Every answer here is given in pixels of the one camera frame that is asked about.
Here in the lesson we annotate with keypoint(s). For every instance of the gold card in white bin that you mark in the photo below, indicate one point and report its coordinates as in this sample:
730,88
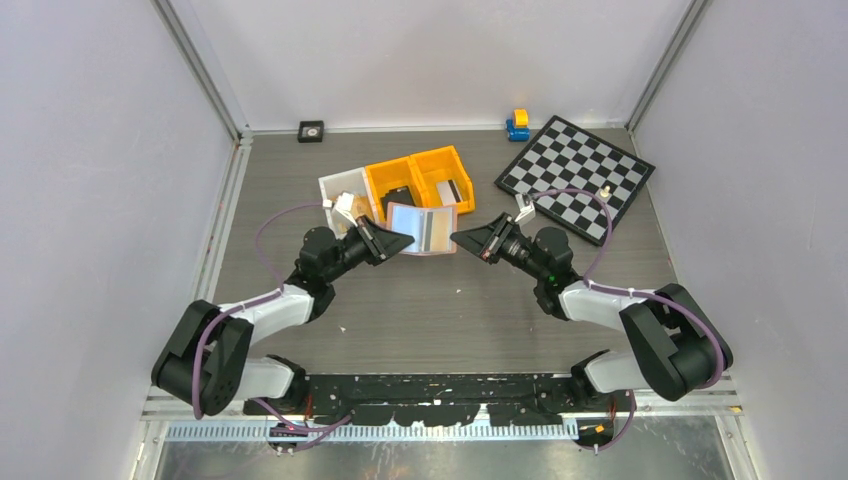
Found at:
363,206

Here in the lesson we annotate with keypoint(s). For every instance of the aluminium front rail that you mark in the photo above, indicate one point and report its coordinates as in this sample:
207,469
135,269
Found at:
718,400

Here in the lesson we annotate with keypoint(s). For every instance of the small black square device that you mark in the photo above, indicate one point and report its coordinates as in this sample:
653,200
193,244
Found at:
310,131

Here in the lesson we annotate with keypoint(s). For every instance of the left orange plastic bin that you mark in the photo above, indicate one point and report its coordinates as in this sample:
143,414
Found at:
396,173

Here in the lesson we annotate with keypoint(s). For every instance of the white striped card in bin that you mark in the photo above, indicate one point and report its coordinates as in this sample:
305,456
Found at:
448,192

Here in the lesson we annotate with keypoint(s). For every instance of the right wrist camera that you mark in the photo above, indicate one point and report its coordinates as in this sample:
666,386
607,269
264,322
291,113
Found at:
526,209

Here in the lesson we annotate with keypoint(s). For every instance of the blue and yellow toy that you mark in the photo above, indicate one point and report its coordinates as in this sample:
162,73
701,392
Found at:
517,126

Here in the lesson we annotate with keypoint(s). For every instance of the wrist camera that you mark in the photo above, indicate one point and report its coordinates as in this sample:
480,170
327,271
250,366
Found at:
337,225
526,209

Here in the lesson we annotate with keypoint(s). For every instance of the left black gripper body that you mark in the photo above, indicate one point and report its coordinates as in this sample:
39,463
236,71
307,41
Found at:
355,250

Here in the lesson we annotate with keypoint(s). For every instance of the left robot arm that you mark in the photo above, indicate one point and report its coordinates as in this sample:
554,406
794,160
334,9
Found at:
206,361

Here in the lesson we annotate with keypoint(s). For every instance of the black and white chessboard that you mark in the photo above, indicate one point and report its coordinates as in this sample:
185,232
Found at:
563,155

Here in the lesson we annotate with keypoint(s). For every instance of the black card in bin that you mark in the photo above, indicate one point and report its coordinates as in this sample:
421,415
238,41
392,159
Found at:
400,195

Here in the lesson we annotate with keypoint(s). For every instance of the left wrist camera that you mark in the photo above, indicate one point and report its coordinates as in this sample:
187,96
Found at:
337,225

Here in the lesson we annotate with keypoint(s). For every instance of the right orange plastic bin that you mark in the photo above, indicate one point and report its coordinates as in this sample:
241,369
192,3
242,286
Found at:
442,164

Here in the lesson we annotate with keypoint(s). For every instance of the gold striped card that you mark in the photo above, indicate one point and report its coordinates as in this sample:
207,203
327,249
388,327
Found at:
437,228

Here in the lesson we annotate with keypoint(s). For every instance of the orange plastic bin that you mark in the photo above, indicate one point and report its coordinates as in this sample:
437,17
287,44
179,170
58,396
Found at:
396,173
442,164

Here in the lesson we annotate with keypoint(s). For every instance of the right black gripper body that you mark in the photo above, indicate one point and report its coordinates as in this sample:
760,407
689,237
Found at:
514,249

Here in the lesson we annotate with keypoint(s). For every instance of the white plastic bin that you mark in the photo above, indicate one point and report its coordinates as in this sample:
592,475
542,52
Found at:
353,180

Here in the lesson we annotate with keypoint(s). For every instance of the tan leather card holder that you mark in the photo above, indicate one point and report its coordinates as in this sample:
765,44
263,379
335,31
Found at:
409,220

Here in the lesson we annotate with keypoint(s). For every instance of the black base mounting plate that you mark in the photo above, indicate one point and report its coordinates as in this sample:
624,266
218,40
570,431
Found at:
441,400

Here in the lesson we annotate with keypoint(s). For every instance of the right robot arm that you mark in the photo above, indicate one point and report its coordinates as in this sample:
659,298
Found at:
673,346

